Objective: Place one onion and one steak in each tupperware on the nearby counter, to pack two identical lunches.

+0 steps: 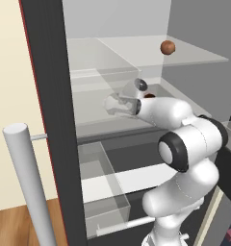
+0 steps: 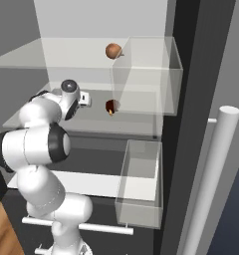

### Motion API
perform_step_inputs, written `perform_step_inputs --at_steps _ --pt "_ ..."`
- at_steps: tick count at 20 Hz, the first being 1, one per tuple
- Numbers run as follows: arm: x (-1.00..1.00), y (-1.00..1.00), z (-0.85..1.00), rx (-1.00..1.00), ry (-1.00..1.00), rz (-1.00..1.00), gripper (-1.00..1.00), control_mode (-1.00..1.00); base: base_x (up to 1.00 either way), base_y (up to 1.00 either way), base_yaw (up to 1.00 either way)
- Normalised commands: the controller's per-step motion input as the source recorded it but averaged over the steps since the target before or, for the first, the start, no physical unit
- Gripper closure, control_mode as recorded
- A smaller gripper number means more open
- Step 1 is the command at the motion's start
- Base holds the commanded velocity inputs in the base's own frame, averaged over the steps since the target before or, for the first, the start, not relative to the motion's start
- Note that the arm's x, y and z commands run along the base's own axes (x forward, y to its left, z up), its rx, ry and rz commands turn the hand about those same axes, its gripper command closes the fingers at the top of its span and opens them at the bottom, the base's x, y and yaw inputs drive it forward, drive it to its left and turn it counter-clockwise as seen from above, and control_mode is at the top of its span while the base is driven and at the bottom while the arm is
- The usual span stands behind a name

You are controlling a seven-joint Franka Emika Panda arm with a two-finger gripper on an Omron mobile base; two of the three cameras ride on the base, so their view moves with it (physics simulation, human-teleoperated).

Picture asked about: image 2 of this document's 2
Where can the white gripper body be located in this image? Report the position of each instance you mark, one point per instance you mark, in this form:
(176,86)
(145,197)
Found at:
(88,99)

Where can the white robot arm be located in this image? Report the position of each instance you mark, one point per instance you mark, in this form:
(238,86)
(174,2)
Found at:
(35,146)

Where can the brown onion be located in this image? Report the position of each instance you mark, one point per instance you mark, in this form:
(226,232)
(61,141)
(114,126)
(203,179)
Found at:
(113,50)

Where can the dark red round food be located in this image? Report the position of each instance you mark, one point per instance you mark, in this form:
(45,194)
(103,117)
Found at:
(111,106)

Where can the grey glass fridge shelf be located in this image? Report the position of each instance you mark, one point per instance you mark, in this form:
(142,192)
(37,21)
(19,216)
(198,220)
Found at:
(124,123)

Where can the clear glass fridge shelf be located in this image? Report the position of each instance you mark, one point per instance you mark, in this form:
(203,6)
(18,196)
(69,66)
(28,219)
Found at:
(68,53)

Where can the large clear door bin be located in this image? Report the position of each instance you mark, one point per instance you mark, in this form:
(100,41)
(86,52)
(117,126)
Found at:
(148,76)

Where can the grey fridge cabinet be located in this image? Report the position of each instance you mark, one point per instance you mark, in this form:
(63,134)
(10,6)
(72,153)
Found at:
(91,16)

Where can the white fridge shelf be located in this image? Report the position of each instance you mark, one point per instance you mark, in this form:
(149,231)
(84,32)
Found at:
(98,186)

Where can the small clear door bin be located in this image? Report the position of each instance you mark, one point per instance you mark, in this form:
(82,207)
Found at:
(141,192)

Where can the dark grey fridge door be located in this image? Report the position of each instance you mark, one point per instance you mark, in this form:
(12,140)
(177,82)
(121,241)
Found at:
(204,66)

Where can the dark fridge drawer front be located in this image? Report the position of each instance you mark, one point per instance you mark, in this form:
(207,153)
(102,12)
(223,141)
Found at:
(124,242)

